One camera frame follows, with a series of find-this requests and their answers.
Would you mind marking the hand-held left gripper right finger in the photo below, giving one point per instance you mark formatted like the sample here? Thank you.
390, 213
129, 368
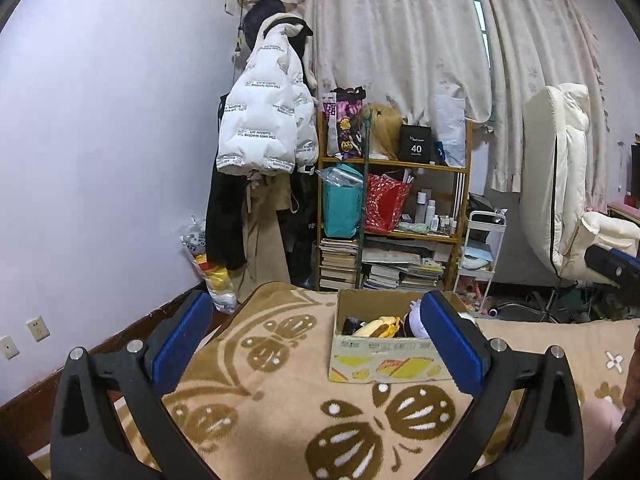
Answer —
452, 342

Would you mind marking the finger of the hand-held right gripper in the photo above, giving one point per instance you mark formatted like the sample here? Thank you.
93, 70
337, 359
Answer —
610, 265

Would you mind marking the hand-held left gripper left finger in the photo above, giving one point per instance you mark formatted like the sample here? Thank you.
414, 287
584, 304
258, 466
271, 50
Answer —
177, 340

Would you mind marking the white-haired purple plush doll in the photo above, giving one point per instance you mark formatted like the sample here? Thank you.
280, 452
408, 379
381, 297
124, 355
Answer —
412, 322

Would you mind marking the printed cardboard box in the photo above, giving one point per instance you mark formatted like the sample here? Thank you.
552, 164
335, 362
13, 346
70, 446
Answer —
380, 360

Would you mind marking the yellow plush toy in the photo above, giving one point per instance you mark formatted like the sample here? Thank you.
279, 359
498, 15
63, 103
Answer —
375, 327

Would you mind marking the clear plastic bag with toys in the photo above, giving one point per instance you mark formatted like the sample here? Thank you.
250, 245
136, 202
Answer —
212, 275

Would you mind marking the white rolling cart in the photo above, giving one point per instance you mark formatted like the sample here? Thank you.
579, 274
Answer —
482, 255

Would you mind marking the cream padded chair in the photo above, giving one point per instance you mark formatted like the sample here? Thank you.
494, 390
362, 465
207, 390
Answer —
555, 170

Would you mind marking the beige patterned rug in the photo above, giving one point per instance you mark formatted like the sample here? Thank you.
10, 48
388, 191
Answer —
280, 410

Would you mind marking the black coat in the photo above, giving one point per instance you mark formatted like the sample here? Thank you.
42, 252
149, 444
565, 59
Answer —
225, 220

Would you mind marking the group of small bottles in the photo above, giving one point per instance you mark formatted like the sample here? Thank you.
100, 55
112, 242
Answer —
432, 215

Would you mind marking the stack of books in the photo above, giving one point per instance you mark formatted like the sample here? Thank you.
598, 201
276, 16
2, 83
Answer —
345, 265

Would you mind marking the beige coat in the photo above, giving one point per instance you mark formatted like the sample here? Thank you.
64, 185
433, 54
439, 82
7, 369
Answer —
265, 230

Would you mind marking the red patterned bag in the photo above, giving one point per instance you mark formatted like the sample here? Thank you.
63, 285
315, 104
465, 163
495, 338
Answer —
385, 202

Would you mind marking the person's pink trouser leg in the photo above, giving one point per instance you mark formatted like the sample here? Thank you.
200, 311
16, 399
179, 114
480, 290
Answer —
602, 435

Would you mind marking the teal bag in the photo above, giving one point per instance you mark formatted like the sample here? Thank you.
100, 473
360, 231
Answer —
342, 205

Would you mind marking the wooden shelf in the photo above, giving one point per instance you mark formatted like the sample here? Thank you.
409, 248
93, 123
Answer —
395, 162

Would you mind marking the black box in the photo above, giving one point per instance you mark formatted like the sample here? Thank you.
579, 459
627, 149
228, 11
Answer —
416, 144

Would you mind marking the white plastic bag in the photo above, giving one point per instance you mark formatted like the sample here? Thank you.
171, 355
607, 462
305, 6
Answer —
450, 125

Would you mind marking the blond wig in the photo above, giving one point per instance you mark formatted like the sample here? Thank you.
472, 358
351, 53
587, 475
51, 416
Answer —
385, 127

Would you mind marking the floral curtain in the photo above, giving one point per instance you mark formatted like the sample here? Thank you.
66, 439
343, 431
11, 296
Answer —
400, 35
540, 50

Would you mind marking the purple patterned bag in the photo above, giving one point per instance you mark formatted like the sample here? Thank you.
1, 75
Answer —
345, 125

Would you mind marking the white puffer jacket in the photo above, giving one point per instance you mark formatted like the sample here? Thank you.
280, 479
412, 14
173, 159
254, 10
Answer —
265, 110

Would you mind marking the white wall socket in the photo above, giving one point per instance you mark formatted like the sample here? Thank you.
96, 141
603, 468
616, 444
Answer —
7, 347
37, 328

